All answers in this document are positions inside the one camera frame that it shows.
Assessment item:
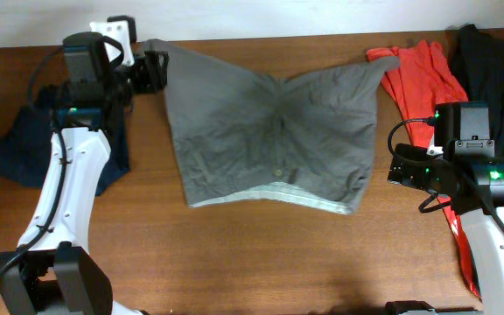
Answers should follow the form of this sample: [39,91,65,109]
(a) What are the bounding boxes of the grey shorts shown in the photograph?
[143,39,400,214]

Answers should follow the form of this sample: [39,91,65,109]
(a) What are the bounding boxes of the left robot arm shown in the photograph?
[0,31,169,314]

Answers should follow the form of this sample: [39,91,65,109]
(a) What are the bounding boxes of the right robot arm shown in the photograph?
[388,102,504,314]

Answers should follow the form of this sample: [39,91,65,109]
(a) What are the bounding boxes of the red orange garment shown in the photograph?
[366,40,481,299]

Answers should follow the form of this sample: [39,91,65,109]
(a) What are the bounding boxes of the black printed t-shirt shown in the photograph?
[449,24,504,158]

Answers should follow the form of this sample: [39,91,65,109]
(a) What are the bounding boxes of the folded navy blue garment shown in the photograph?
[0,85,130,196]

